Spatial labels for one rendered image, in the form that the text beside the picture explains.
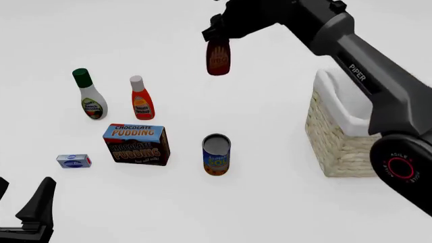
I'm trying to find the red ketchup bottle, white cap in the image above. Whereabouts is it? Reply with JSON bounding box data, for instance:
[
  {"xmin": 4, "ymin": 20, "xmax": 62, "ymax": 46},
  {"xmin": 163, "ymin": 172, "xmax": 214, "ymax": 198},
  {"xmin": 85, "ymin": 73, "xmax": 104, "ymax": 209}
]
[{"xmin": 129, "ymin": 74, "xmax": 156, "ymax": 121}]

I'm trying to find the dark red bbq sauce bottle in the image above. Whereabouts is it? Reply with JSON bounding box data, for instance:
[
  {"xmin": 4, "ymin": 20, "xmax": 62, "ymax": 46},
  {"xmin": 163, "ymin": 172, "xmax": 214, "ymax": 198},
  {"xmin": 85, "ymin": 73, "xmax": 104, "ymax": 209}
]
[{"xmin": 206, "ymin": 37, "xmax": 233, "ymax": 77}]

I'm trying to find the ranch dressing bottle, green cap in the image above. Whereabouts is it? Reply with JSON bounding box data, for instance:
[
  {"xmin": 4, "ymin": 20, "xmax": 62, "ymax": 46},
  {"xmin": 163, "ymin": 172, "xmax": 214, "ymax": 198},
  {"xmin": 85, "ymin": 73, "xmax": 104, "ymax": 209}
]
[{"xmin": 71, "ymin": 67, "xmax": 109, "ymax": 121}]

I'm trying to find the small silver butter box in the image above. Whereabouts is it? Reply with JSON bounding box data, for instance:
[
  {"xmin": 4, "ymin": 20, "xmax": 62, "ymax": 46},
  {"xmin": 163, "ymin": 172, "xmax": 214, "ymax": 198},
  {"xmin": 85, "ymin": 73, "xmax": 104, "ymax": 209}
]
[{"xmin": 55, "ymin": 153, "xmax": 94, "ymax": 170}]

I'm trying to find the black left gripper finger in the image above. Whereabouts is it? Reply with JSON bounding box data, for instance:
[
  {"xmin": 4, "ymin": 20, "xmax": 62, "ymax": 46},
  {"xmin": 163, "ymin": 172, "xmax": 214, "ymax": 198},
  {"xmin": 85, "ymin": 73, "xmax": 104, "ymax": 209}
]
[
  {"xmin": 15, "ymin": 176, "xmax": 57, "ymax": 225},
  {"xmin": 0, "ymin": 176, "xmax": 10, "ymax": 202}
]

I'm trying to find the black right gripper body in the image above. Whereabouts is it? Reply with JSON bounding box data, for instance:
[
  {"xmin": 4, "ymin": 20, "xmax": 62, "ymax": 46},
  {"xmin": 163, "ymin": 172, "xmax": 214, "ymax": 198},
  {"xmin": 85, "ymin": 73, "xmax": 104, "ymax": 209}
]
[{"xmin": 201, "ymin": 24, "xmax": 232, "ymax": 43}]

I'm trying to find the chocolate pudding box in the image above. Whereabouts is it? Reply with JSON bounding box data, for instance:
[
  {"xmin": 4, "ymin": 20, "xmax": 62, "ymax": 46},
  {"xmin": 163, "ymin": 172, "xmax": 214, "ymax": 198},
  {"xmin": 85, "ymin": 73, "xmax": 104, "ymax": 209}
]
[{"xmin": 102, "ymin": 123, "xmax": 171, "ymax": 167}]

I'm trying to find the blue and yellow soup can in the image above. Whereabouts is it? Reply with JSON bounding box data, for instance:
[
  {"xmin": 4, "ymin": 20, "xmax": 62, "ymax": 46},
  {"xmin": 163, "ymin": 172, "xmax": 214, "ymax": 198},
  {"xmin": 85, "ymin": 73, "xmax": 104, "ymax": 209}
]
[{"xmin": 201, "ymin": 133, "xmax": 232, "ymax": 177}]

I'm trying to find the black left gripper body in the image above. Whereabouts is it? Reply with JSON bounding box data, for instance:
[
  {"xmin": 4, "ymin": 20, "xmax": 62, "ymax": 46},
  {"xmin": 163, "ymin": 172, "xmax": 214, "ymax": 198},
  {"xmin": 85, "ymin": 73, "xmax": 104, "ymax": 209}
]
[{"xmin": 0, "ymin": 221, "xmax": 55, "ymax": 243}]

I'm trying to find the woven basket with white liner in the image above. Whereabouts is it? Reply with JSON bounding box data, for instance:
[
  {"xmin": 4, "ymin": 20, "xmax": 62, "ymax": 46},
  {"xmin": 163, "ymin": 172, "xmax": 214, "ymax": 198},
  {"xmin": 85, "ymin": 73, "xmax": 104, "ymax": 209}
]
[{"xmin": 304, "ymin": 68, "xmax": 384, "ymax": 178}]

